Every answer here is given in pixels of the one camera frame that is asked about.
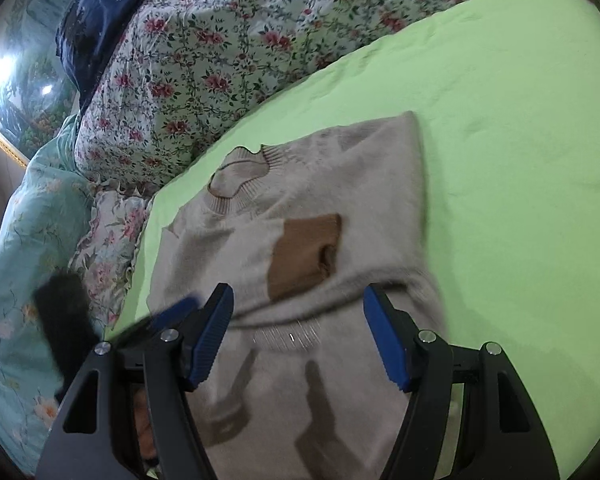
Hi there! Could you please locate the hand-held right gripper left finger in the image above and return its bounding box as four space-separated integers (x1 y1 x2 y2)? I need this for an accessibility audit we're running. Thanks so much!
35 283 235 480

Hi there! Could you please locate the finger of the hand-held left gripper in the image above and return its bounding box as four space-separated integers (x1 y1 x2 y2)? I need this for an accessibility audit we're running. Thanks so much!
145 294 202 335

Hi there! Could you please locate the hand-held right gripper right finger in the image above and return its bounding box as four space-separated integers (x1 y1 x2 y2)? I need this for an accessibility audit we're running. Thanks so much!
363 283 561 480

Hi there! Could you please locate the beige knit sweater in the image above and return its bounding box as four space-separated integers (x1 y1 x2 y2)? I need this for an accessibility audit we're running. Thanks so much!
147 110 451 480

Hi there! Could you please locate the teal floral pillow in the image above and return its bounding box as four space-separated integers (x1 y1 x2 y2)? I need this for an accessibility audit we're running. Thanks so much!
0 114 106 476

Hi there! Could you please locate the ruffled floral pillow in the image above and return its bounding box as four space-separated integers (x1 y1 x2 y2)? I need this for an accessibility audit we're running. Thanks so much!
67 185 155 331

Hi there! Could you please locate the gold framed landscape painting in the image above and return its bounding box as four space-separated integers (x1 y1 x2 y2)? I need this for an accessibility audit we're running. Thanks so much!
0 0 106 171

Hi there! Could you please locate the white floral quilt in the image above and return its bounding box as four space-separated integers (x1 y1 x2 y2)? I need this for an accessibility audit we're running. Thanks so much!
75 0 600 196

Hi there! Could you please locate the navy blue blanket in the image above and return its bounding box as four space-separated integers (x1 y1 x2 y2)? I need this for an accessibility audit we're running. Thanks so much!
55 0 196 111

